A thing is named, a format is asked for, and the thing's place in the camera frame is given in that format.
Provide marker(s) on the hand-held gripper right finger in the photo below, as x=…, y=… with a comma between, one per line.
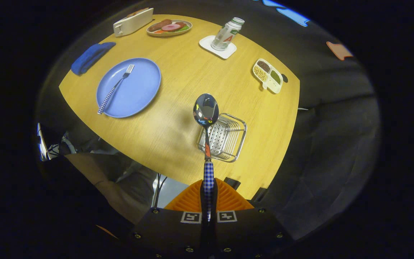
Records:
x=250, y=230

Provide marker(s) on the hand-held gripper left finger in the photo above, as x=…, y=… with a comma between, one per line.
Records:
x=171, y=230

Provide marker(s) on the person's trouser leg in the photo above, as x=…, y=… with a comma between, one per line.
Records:
x=113, y=190

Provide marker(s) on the blue round plate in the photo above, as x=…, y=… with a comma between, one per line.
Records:
x=135, y=90

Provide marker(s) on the white divided snack tray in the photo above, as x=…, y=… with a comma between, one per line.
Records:
x=273, y=86

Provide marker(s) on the shiny metal bar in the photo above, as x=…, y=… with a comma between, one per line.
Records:
x=42, y=144

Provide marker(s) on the dark round table grommet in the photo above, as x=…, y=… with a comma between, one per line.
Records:
x=284, y=78

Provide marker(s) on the white square coaster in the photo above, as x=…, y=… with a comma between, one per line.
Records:
x=225, y=54

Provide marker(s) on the blue folded towel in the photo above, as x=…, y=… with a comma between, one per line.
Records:
x=88, y=57

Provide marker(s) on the clear plastic bottle green cap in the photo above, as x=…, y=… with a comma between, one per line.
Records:
x=225, y=36

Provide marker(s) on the orange carrot slice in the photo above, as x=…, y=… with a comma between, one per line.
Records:
x=157, y=31

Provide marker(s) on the green lettuce leaf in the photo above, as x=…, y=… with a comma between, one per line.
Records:
x=183, y=28

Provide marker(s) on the brown meat piece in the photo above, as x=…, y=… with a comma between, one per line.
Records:
x=159, y=25

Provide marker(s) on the beige food plate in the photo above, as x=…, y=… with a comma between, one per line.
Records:
x=187, y=23

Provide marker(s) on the white toaster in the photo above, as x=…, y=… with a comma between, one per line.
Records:
x=135, y=22

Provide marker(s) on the brown toast slice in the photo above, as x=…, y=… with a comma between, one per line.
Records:
x=137, y=12

